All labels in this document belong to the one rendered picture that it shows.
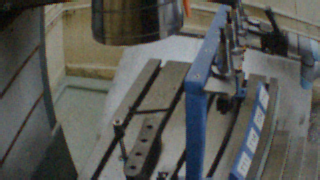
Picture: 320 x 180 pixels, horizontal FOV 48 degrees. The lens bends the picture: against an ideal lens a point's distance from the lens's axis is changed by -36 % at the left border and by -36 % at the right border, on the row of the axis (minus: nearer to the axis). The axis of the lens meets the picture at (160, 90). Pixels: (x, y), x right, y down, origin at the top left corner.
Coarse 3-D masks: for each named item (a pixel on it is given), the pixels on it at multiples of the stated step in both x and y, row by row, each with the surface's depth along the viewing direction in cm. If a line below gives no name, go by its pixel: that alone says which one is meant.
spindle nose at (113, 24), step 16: (96, 0) 75; (112, 0) 73; (128, 0) 73; (144, 0) 73; (160, 0) 74; (176, 0) 77; (96, 16) 77; (112, 16) 75; (128, 16) 74; (144, 16) 75; (160, 16) 76; (176, 16) 78; (96, 32) 79; (112, 32) 77; (128, 32) 76; (144, 32) 76; (160, 32) 78; (176, 32) 80
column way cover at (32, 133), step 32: (0, 32) 98; (32, 32) 117; (0, 64) 100; (32, 64) 123; (0, 96) 101; (32, 96) 125; (0, 128) 103; (32, 128) 127; (0, 160) 102; (32, 160) 125
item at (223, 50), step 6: (222, 42) 103; (228, 42) 104; (222, 48) 104; (228, 48) 104; (222, 54) 104; (228, 54) 104; (216, 60) 107; (222, 60) 105; (228, 60) 105; (216, 66) 107; (222, 66) 105; (228, 66) 105; (222, 72) 106; (228, 72) 106
